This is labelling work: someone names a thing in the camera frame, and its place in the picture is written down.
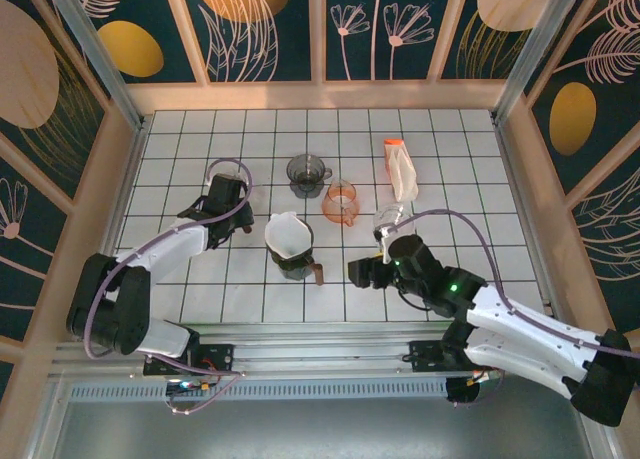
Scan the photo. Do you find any grey glass server wooden handle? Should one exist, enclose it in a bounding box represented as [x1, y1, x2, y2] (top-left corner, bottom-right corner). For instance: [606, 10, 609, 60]
[272, 251, 326, 286]

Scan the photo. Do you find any clear plastic cup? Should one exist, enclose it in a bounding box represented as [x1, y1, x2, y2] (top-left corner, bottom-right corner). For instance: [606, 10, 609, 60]
[372, 203, 409, 243]

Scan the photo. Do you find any aluminium frame post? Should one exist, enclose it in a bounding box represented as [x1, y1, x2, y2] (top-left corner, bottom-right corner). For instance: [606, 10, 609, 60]
[491, 0, 609, 128]
[39, 0, 151, 133]

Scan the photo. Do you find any grey plastic coffee dripper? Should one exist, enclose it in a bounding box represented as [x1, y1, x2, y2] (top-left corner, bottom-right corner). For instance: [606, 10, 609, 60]
[285, 152, 335, 200]

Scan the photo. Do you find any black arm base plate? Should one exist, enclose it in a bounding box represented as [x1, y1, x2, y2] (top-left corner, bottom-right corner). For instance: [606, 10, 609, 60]
[408, 339, 451, 371]
[143, 342, 236, 378]

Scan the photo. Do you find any orange glass server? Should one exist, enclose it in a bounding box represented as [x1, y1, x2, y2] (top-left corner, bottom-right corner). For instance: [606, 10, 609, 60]
[320, 177, 362, 228]

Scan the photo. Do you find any perforated metal cable duct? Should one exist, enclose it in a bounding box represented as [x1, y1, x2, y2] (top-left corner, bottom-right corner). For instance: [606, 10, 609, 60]
[64, 377, 451, 403]

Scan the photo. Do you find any white paper coffee filter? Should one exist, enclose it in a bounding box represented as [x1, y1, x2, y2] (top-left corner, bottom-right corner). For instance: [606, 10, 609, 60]
[263, 210, 312, 260]

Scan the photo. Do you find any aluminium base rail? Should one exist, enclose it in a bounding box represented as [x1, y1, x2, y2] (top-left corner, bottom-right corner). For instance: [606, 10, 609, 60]
[49, 321, 591, 380]

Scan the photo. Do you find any base electronics with wires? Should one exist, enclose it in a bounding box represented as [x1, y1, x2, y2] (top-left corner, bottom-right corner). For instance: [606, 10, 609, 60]
[167, 376, 224, 398]
[446, 371, 501, 408]

